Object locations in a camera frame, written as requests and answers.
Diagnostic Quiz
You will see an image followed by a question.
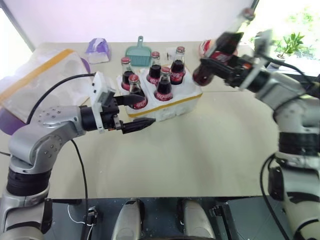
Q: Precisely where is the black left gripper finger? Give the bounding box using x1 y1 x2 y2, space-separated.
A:
116 94 144 106
112 114 158 135

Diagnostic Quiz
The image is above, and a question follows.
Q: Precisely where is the thin white wire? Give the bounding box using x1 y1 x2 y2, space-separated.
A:
66 204 95 240

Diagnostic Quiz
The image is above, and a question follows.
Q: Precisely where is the grey rounded robot leg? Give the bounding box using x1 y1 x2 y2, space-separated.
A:
175 198 217 240
110 198 146 240

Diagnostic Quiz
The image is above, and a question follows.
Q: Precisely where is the black cable connector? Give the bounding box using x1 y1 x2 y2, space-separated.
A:
85 205 99 226

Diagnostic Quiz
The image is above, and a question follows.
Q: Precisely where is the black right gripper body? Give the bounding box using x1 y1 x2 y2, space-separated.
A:
223 54 256 88

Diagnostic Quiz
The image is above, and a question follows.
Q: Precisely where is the green potted plant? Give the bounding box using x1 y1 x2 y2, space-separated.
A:
274 31 307 61

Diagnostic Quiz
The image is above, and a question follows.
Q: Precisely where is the white foam crate yellow tape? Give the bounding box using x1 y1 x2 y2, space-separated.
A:
115 66 204 123

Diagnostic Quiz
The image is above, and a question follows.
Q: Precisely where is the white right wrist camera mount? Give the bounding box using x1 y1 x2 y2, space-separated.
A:
254 28 274 76

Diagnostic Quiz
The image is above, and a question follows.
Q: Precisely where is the white foam box yellow tape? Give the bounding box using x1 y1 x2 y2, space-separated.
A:
0 48 91 119

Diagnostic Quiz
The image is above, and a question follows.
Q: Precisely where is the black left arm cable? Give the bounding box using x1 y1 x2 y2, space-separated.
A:
70 139 90 219
25 72 97 125

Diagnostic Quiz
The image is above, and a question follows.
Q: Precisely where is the grey window frame post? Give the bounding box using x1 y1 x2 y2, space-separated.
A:
4 0 36 51

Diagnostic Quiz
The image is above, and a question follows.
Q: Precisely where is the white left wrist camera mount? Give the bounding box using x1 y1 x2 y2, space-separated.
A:
90 71 117 134

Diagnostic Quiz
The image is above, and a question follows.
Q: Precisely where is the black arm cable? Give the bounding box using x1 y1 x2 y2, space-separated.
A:
268 56 320 86
25 72 97 125
259 151 295 240
70 139 90 219

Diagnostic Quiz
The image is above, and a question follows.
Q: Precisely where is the teal plastic dustpan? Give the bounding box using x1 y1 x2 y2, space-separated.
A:
124 35 153 67

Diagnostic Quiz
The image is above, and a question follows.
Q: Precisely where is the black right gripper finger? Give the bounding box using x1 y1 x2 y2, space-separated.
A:
199 57 235 79
215 31 245 58

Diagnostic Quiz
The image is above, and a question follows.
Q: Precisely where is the red and white package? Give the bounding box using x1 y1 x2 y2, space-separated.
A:
198 39 219 59

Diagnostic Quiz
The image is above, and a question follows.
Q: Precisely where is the glass cola bottle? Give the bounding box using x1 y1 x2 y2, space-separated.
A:
153 66 175 102
127 74 149 111
191 7 256 87
169 46 187 86
120 56 135 91
145 50 162 85

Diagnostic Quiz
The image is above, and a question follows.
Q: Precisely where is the purple tissue pack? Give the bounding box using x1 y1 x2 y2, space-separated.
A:
84 37 112 65

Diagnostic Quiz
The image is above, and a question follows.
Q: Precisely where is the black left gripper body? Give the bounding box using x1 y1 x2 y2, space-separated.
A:
100 90 121 132

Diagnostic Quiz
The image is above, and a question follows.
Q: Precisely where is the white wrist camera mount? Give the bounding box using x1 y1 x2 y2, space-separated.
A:
90 71 117 134
254 28 274 76

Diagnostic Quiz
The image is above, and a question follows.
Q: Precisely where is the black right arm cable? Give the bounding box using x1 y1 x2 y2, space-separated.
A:
268 56 320 86
259 151 295 240

